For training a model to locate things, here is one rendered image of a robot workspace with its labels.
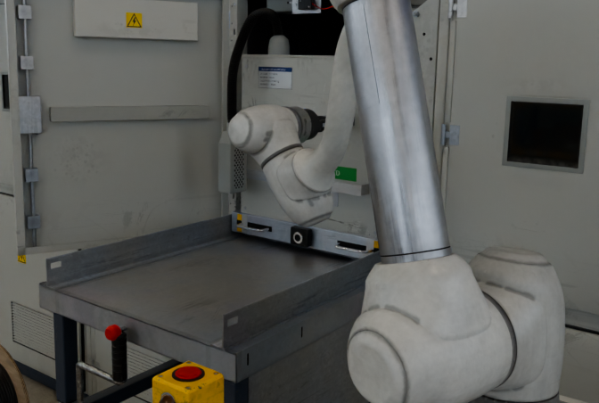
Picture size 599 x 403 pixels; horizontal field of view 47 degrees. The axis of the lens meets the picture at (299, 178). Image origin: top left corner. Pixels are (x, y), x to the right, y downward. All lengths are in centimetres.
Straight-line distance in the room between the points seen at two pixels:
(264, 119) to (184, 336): 47
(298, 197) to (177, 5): 85
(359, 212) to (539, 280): 82
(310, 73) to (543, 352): 105
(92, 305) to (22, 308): 161
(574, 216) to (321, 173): 58
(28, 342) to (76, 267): 150
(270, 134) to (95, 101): 71
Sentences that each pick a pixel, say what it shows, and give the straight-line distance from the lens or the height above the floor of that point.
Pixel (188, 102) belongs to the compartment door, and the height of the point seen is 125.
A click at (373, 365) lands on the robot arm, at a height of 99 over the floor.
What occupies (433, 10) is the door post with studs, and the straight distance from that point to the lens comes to 175.
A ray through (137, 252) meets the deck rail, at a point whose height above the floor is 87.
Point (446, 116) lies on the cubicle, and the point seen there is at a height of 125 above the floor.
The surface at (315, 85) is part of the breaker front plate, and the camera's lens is 187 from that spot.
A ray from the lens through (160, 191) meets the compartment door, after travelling 211.
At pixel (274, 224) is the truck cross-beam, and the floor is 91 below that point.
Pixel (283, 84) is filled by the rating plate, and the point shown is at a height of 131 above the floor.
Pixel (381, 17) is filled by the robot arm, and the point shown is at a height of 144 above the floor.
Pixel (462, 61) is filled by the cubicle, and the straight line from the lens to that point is 169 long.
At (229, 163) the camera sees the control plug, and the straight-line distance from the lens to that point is 193.
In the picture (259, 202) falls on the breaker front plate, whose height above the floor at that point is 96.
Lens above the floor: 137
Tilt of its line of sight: 10 degrees down
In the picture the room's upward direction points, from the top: 1 degrees clockwise
